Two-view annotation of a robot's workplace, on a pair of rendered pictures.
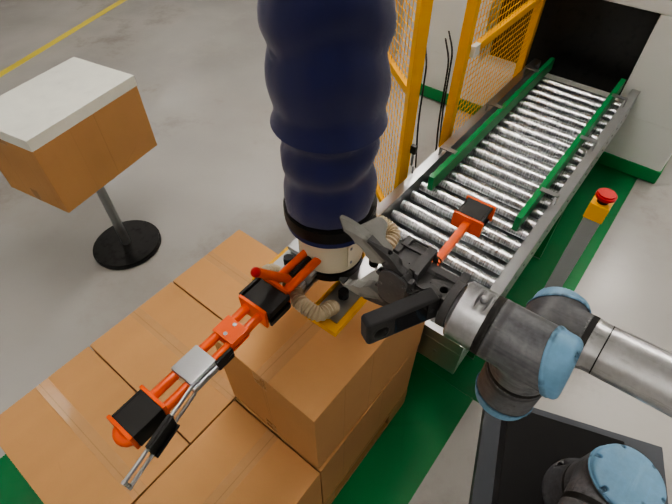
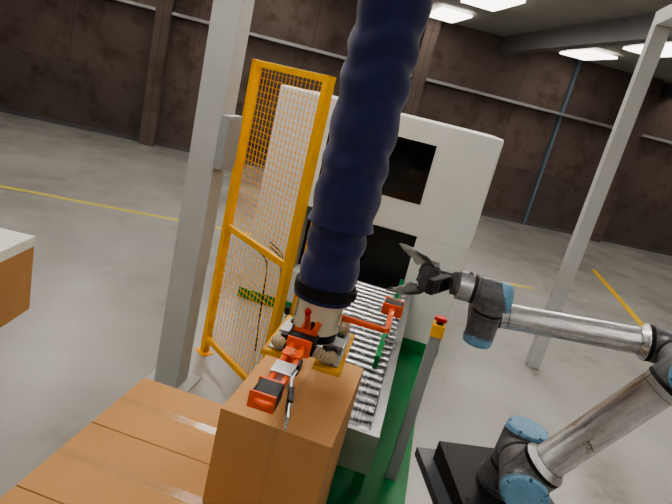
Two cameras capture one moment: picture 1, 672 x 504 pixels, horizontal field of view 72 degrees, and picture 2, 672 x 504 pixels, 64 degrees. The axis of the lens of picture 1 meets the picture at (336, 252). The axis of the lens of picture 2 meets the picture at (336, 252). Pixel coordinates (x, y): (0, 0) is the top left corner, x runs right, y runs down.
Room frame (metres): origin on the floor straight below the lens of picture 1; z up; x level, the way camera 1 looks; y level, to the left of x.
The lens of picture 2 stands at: (-0.78, 0.93, 2.04)
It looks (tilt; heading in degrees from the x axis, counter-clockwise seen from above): 16 degrees down; 330
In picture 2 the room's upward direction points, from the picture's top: 14 degrees clockwise
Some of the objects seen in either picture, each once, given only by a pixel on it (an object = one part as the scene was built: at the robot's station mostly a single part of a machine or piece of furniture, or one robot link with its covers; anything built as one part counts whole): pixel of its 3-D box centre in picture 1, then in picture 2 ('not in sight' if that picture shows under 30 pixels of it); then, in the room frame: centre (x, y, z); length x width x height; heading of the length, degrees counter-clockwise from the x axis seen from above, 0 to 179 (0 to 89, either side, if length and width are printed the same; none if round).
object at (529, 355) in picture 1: (527, 347); (491, 294); (0.32, -0.26, 1.57); 0.12 x 0.09 x 0.10; 53
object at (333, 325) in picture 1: (358, 279); (336, 347); (0.77, -0.06, 1.14); 0.34 x 0.10 x 0.05; 143
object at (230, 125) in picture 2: not in sight; (228, 142); (2.24, 0.05, 1.62); 0.20 x 0.05 x 0.30; 142
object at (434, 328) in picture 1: (386, 301); (306, 417); (1.09, -0.20, 0.58); 0.70 x 0.03 x 0.06; 52
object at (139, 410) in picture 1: (140, 416); (266, 394); (0.36, 0.38, 1.24); 0.08 x 0.07 x 0.05; 143
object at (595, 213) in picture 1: (553, 286); (414, 403); (1.23, -0.95, 0.50); 0.07 x 0.07 x 1.00; 52
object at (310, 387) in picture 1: (329, 340); (290, 429); (0.82, 0.02, 0.74); 0.60 x 0.40 x 0.40; 141
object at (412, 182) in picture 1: (452, 150); not in sight; (2.21, -0.67, 0.50); 2.31 x 0.05 x 0.19; 142
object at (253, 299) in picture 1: (265, 300); (301, 342); (0.63, 0.17, 1.24); 0.10 x 0.08 x 0.06; 53
